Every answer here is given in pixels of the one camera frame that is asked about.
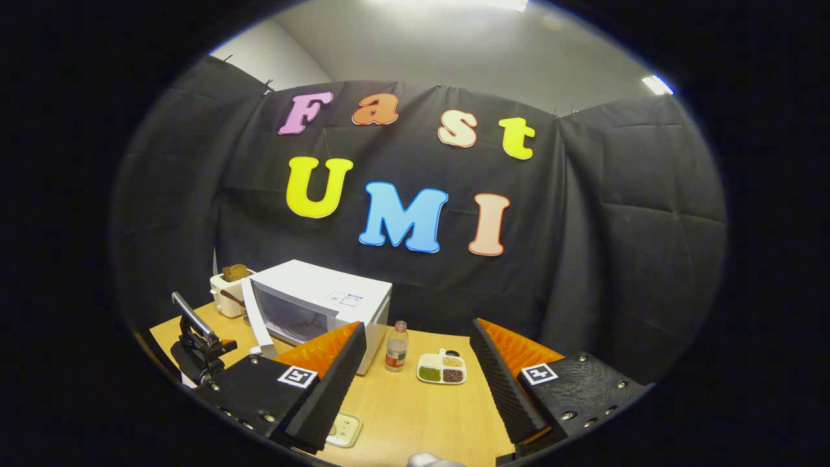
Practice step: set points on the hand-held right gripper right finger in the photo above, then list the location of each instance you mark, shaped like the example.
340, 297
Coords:
499, 389

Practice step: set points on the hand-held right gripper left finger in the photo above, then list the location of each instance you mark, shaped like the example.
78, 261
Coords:
331, 389

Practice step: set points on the cream square food plate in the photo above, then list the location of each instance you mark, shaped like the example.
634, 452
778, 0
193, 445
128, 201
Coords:
350, 431

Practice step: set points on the white microwave oven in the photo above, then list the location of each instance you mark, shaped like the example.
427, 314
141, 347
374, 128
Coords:
311, 285

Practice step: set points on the divided dish with grains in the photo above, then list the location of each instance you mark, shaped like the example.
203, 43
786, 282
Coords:
441, 370

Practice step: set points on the white toaster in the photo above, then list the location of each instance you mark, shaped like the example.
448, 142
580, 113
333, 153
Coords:
224, 292

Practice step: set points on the clear plastic bottle red label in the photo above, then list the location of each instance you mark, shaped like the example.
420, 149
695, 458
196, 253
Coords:
396, 353

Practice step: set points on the brown bread slice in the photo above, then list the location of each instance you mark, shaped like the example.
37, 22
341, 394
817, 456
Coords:
235, 272

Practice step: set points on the black backdrop cloth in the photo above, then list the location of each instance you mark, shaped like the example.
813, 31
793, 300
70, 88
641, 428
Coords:
583, 259

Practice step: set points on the small ceiling light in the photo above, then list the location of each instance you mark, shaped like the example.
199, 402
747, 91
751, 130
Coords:
657, 85

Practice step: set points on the long ceiling light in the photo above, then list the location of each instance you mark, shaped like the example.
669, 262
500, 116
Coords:
467, 4

